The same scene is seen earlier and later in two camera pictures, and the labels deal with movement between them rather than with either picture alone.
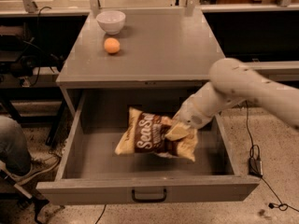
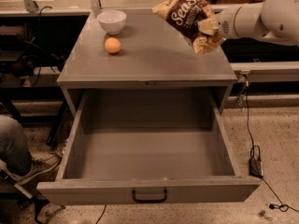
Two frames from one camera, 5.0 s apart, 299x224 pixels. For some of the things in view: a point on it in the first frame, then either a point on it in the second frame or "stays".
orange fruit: [111, 45] stays
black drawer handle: [149, 200] stays
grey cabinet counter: [160, 49] stays
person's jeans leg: [14, 149] stays
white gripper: [191, 115] to [224, 25]
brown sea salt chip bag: [147, 133] to [184, 11]
